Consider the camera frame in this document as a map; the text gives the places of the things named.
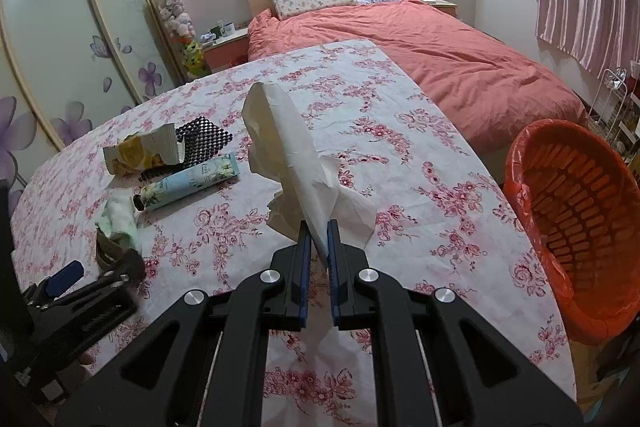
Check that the orange duvet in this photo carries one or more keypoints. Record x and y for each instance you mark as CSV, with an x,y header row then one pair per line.
x,y
425,57

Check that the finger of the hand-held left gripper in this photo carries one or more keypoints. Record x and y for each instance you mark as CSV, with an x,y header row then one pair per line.
x,y
62,277
125,267

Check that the white tissue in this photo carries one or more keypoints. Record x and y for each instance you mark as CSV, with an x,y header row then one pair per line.
x,y
290,147

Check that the flower printed sliding wardrobe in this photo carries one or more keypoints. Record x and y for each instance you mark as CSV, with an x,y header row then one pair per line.
x,y
60,32

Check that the yellow carton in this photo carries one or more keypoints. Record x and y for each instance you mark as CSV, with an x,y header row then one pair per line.
x,y
135,154

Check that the dark green mug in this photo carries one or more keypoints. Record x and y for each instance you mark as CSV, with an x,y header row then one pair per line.
x,y
217,31

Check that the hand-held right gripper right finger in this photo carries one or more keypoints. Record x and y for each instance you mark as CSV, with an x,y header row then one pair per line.
x,y
334,287

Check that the light blue floral tube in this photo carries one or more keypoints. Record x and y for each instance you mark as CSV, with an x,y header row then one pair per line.
x,y
190,182

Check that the blue cloth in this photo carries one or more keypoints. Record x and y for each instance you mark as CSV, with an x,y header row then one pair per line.
x,y
206,38

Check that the olive sandal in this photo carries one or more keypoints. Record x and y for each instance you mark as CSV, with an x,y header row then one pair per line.
x,y
105,252

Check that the pink floral tablecloth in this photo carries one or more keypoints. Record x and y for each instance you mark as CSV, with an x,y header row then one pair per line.
x,y
400,187

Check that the black dotted mesh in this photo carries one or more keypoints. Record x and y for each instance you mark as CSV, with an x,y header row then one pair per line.
x,y
205,139

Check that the white mug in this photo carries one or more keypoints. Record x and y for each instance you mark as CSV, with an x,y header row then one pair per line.
x,y
228,28

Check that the pale green cloth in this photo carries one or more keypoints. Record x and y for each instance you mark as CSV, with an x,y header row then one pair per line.
x,y
117,214

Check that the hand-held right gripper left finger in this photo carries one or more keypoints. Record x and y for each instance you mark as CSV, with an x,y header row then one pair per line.
x,y
303,287

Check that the person's left hand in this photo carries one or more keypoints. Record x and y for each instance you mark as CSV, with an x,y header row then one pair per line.
x,y
86,359

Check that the pink white nightstand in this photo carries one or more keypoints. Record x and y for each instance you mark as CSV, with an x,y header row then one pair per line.
x,y
440,4
225,54

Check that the column of plush toys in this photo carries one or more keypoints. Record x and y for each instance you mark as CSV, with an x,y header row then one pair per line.
x,y
177,17

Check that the orange plastic basket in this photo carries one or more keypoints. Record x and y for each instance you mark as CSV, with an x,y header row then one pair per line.
x,y
570,217

